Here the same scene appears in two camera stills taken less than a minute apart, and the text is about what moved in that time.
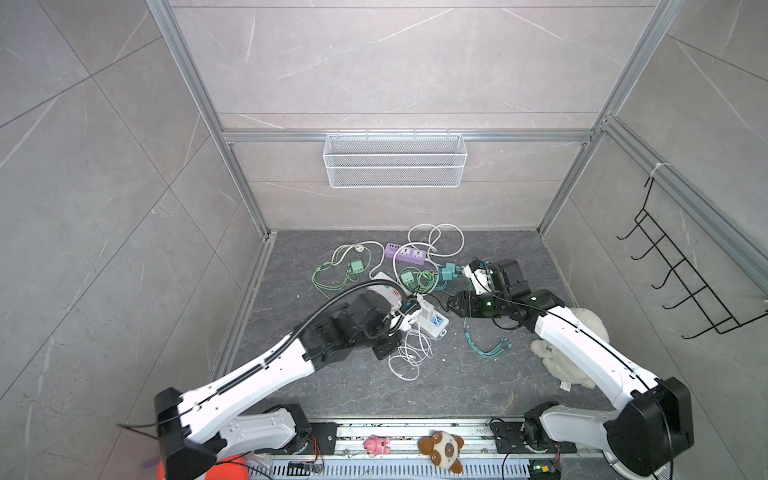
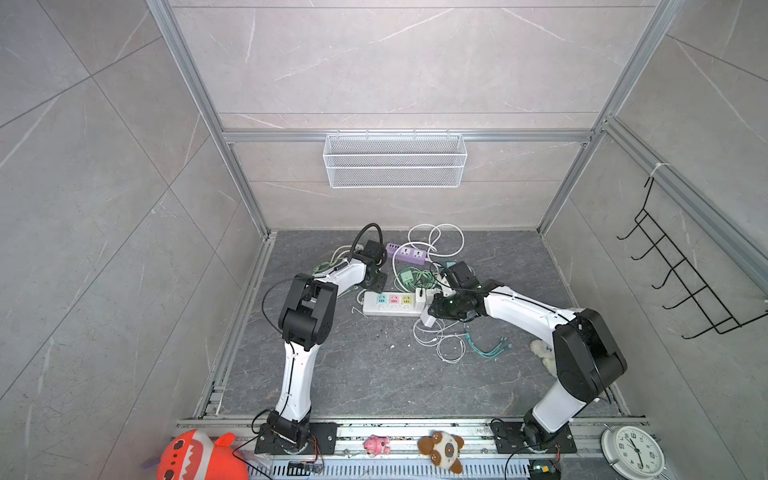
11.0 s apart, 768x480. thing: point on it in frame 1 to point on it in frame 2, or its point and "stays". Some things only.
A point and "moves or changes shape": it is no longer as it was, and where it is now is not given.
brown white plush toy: (444, 450) stays
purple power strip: (407, 254) stays
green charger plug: (407, 278) stays
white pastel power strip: (432, 321) moves or changes shape
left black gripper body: (381, 339) to (379, 282)
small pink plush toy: (373, 445) stays
